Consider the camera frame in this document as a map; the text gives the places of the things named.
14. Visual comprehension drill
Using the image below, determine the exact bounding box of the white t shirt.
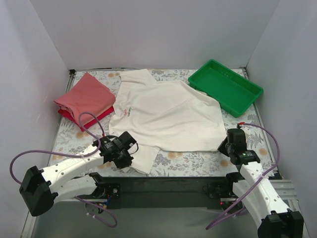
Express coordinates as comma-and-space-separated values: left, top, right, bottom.
108, 69, 226, 174

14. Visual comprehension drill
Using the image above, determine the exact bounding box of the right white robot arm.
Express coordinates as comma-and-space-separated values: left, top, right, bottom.
218, 127, 304, 238

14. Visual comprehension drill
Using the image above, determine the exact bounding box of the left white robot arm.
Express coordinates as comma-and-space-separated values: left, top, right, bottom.
19, 131, 137, 217

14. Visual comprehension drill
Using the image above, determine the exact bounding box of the floral table mat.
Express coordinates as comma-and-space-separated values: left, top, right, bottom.
53, 69, 276, 177

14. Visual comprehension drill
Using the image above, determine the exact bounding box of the folded red t shirt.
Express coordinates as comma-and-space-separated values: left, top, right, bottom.
58, 106, 114, 131

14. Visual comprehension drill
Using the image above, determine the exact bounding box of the green plastic tray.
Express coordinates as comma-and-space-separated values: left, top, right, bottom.
188, 59, 264, 118

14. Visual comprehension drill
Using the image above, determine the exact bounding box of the folded pink t shirt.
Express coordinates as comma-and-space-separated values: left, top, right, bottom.
54, 72, 115, 125

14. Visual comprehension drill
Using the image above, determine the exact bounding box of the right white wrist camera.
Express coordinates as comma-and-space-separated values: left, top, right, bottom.
237, 122, 245, 129

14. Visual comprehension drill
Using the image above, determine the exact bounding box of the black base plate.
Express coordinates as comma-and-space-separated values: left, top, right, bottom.
81, 176, 237, 209

